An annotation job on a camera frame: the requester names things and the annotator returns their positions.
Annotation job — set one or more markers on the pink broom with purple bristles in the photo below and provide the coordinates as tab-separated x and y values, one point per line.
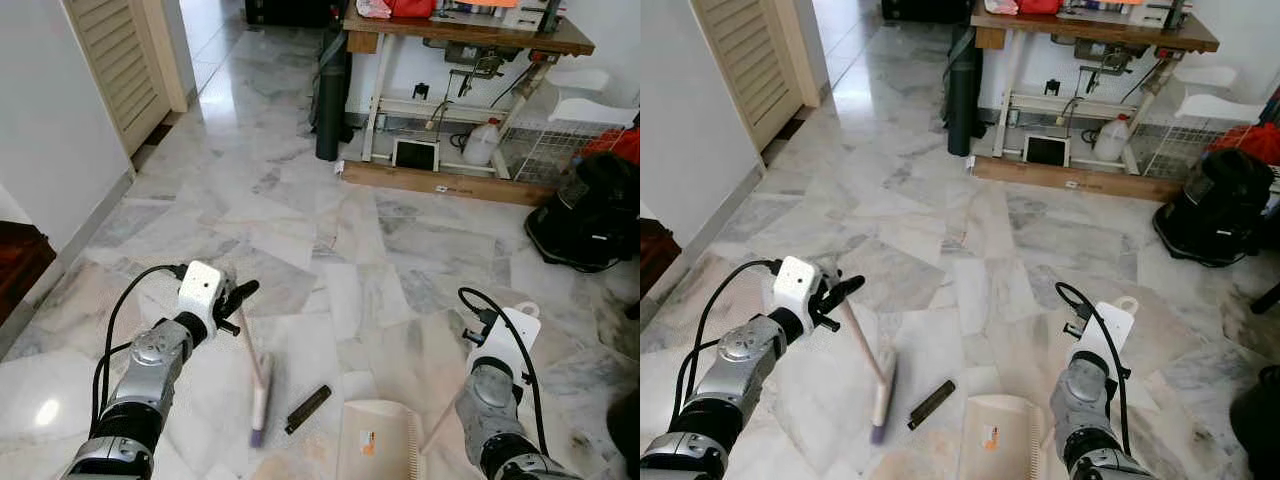
884	395
261	395

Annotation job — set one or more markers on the beige plastic dustpan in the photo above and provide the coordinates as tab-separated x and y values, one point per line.
1000	440
375	440

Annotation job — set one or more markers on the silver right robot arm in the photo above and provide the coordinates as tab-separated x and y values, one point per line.
490	415
1082	410

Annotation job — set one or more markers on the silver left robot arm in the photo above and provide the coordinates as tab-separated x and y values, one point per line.
140	385
735	375

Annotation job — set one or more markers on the black flat strip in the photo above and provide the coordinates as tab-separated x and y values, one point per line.
931	405
308	409

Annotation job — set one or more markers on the dark wooden furniture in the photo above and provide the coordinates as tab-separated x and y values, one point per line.
20	265
655	250

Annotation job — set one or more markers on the tall black cylinder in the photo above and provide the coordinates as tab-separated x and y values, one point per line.
963	95
332	100

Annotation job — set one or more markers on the white framed tablet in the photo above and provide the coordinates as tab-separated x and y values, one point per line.
1046	150
416	154

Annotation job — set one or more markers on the black round object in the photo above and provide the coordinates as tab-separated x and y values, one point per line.
1258	420
626	425

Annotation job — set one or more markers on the beige louvred door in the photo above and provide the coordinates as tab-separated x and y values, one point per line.
755	55
120	60

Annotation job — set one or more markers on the red cloth bundle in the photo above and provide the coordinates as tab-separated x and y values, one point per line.
622	145
1250	142

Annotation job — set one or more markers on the translucent plastic jug red cap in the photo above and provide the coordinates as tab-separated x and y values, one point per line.
1112	140
482	145

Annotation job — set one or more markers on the black cabinet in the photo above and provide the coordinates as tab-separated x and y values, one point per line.
290	10
925	8

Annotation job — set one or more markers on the white plastic chair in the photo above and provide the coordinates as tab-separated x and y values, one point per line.
590	108
1215	105

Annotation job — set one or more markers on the red bag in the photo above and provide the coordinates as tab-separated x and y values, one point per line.
405	7
1035	5

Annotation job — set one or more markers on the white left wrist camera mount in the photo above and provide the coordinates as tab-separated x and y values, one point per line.
199	290
797	285

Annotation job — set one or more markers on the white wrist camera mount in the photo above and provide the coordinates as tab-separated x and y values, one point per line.
199	290
797	285
1108	330
512	335

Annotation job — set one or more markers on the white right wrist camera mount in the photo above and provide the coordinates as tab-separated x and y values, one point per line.
1108	330
512	335

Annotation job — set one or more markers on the wooden table with white frame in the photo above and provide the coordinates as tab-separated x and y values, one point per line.
1095	28
470	32

